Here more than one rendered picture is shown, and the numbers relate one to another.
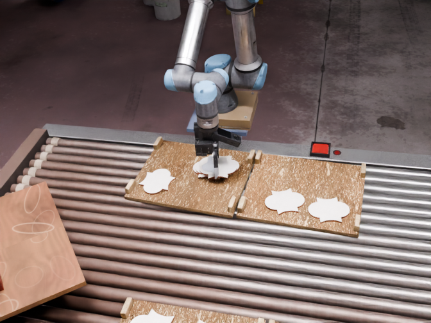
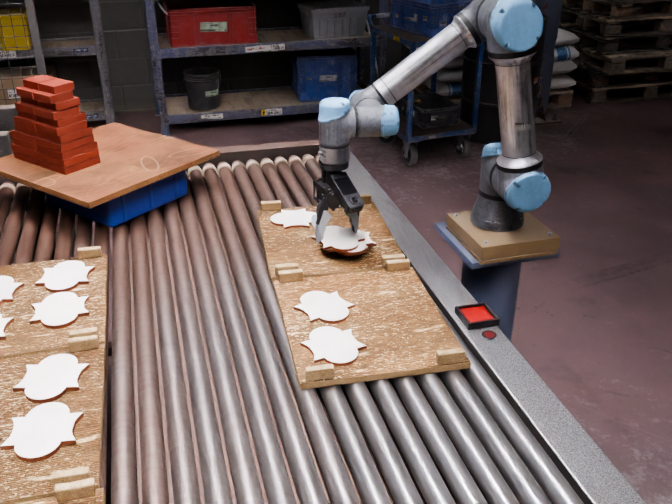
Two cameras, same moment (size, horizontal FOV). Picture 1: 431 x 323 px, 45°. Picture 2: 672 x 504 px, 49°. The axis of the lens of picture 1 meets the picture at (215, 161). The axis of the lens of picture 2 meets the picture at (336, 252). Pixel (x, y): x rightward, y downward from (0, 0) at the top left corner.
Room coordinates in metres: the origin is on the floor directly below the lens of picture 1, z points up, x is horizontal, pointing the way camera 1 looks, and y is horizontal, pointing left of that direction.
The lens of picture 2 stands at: (0.61, -1.45, 1.82)
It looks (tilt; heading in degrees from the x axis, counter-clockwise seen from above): 28 degrees down; 59
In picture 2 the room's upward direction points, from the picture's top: straight up
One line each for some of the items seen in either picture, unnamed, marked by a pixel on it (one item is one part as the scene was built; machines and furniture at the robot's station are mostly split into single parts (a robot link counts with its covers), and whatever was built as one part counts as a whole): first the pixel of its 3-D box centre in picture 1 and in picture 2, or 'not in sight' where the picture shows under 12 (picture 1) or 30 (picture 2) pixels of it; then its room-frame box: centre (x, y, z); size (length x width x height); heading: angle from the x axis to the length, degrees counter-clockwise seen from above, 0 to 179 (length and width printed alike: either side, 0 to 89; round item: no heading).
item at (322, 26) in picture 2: not in sight; (333, 19); (3.70, 3.76, 0.76); 0.50 x 0.36 x 0.24; 171
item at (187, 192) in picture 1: (192, 175); (327, 238); (1.51, 0.09, 0.93); 0.41 x 0.35 x 0.02; 69
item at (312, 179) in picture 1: (303, 191); (363, 320); (1.37, -0.31, 0.93); 0.41 x 0.35 x 0.02; 71
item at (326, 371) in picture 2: (356, 222); (319, 372); (1.18, -0.45, 0.95); 0.06 x 0.02 x 0.03; 161
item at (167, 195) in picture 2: not in sight; (116, 184); (1.10, 0.66, 0.97); 0.31 x 0.31 x 0.10; 24
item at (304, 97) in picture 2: not in sight; (323, 72); (3.65, 3.82, 0.32); 0.50 x 0.41 x 0.37; 161
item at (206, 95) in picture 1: (206, 99); (335, 122); (1.49, 0.01, 1.28); 0.09 x 0.08 x 0.11; 158
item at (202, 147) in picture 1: (207, 137); (333, 183); (1.49, 0.02, 1.12); 0.09 x 0.08 x 0.12; 86
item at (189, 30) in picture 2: not in sight; (209, 22); (2.76, 4.04, 0.78); 0.66 x 0.45 x 0.28; 165
